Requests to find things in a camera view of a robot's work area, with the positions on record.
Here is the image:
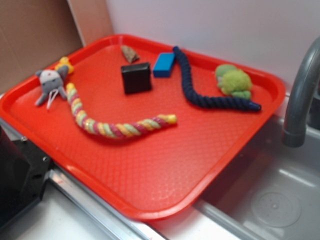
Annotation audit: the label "red plastic tray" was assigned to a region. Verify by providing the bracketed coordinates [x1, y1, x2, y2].
[0, 34, 286, 222]

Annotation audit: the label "black square block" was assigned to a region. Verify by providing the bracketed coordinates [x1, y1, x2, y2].
[120, 62, 152, 95]

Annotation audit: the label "blue rectangular block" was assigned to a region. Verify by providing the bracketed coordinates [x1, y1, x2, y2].
[152, 52, 175, 78]

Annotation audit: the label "brown wedge piece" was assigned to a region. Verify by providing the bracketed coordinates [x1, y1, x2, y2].
[120, 45, 140, 64]

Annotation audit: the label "green plush frog toy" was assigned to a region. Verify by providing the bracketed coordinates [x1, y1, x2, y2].
[214, 64, 253, 100]

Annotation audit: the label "yellow rubber duck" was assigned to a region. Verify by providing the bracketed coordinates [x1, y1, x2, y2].
[54, 56, 74, 75]

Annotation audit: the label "gray plush mouse toy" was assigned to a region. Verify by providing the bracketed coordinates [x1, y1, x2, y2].
[35, 65, 69, 109]

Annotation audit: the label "gray toy sink basin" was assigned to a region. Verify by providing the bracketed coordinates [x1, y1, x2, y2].
[153, 103, 320, 240]

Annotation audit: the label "gray faucet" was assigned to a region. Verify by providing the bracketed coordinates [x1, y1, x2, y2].
[281, 38, 320, 148]

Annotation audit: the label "brown cardboard panel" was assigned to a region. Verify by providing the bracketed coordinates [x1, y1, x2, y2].
[0, 0, 82, 93]

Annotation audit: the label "multicolor twisted rope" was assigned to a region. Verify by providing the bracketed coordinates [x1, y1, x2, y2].
[65, 83, 178, 139]

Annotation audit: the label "dark blue twisted rope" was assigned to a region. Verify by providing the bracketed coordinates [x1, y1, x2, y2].
[172, 45, 262, 112]

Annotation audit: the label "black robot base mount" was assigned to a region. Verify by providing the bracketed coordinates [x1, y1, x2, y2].
[0, 128, 52, 230]

